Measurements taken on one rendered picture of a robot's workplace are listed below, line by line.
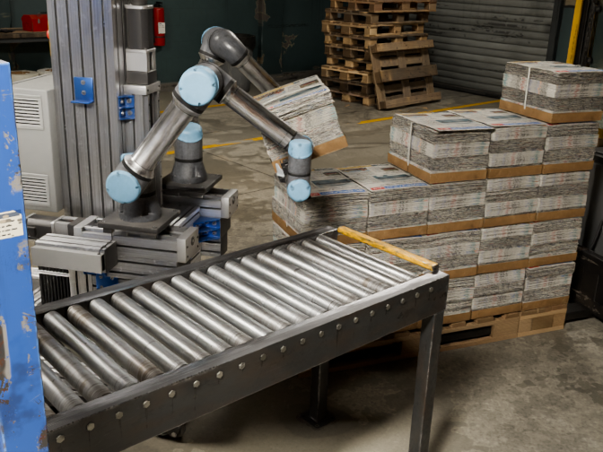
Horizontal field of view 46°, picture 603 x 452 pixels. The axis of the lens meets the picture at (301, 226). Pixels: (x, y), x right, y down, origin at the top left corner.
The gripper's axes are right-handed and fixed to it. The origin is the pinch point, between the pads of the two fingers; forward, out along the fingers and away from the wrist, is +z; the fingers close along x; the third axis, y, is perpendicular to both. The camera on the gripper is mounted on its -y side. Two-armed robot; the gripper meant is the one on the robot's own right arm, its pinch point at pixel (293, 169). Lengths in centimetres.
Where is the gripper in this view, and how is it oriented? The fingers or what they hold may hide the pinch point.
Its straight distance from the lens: 267.0
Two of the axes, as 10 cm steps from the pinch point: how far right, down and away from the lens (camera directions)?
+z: -0.9, -3.5, 9.3
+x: -9.4, 3.3, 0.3
